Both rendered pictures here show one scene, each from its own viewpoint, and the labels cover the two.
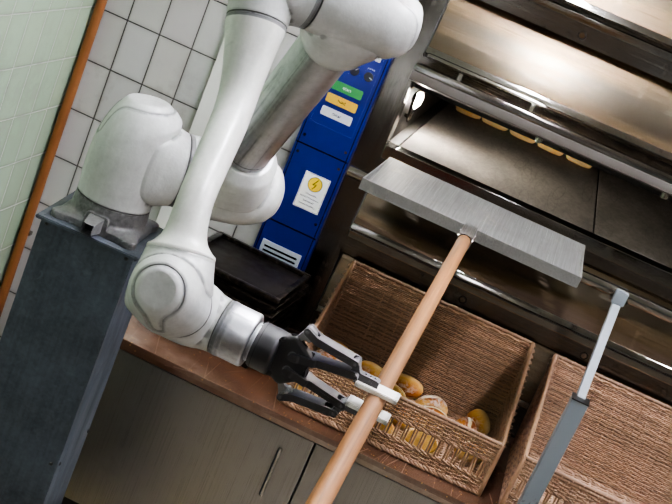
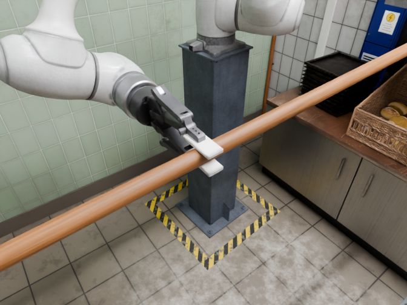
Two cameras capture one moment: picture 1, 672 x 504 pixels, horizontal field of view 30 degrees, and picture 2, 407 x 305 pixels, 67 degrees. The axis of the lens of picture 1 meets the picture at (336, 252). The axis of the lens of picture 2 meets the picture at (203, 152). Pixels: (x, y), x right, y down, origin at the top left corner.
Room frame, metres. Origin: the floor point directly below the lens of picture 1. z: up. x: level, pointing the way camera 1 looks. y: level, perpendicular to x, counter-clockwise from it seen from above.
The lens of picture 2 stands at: (1.48, -0.43, 1.46)
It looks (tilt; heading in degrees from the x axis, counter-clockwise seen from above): 39 degrees down; 47
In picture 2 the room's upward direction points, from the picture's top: straight up
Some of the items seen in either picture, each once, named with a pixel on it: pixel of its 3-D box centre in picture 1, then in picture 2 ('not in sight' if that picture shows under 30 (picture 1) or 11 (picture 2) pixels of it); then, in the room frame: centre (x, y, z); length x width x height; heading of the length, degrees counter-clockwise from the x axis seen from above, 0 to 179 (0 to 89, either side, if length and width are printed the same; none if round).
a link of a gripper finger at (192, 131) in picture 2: (366, 372); (192, 126); (1.75, -0.11, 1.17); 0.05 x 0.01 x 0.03; 83
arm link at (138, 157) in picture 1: (137, 150); (219, 1); (2.38, 0.45, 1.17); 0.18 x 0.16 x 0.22; 112
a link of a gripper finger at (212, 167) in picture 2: (368, 409); (203, 160); (1.75, -0.14, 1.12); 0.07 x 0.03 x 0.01; 84
